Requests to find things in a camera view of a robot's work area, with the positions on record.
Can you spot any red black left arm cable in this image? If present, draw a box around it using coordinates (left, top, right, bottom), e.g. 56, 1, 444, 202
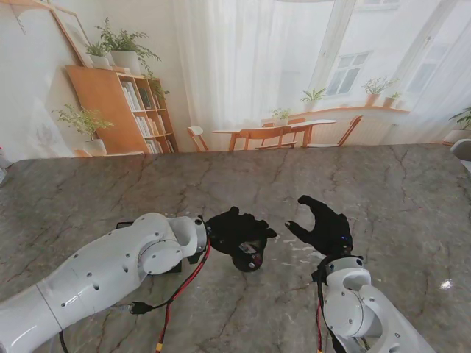
47, 238, 213, 353

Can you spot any black mesh desk organizer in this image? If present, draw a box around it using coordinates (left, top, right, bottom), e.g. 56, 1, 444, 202
116, 219, 184, 275

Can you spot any red black arm cable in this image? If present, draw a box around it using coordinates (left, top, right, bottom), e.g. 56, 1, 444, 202
47, 238, 213, 353
314, 257, 332, 353

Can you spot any red black right arm cable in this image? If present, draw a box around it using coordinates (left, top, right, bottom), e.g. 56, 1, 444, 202
314, 257, 332, 353

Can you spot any printed room scene backdrop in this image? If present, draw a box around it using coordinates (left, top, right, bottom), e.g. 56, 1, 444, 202
0, 0, 471, 161

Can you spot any black mesh pen cup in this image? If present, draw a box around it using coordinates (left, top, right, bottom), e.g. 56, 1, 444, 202
230, 238, 269, 273

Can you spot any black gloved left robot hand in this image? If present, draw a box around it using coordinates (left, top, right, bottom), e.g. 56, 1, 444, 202
205, 206, 277, 260

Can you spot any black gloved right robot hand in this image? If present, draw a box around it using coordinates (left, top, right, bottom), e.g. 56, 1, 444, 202
286, 194, 354, 257

